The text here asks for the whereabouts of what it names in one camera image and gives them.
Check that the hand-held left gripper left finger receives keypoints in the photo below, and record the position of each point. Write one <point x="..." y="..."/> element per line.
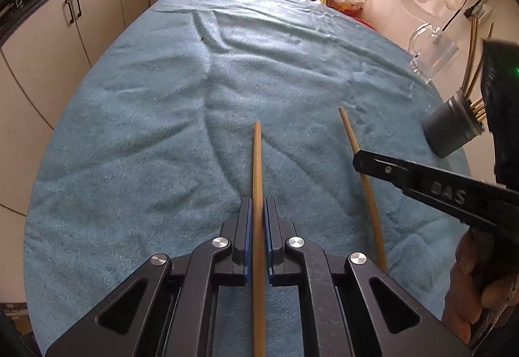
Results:
<point x="245" y="259"/>

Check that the black utensil holder cup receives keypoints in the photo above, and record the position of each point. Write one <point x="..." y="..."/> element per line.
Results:
<point x="446" y="130"/>

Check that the blue towel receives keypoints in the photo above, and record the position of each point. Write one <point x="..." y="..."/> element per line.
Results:
<point x="142" y="138"/>

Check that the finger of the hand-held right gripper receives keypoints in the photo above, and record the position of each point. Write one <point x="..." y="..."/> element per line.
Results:
<point x="381" y="170"/>

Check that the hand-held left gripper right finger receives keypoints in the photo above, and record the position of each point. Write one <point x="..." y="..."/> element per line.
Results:
<point x="271" y="259"/>

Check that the person's right hand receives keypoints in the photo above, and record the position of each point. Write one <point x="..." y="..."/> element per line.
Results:
<point x="458" y="300"/>

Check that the dark chopstick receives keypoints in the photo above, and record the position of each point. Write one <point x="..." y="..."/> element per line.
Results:
<point x="471" y="53"/>

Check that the clear glass mug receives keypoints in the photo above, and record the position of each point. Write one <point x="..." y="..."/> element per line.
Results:
<point x="440" y="53"/>

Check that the white power strip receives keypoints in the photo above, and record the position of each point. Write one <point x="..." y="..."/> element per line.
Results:
<point x="476" y="10"/>

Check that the red plastic basin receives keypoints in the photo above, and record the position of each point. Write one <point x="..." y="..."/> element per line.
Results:
<point x="365" y="22"/>

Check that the beige kitchen cabinets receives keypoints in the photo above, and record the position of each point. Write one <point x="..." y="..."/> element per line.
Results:
<point x="40" y="57"/>

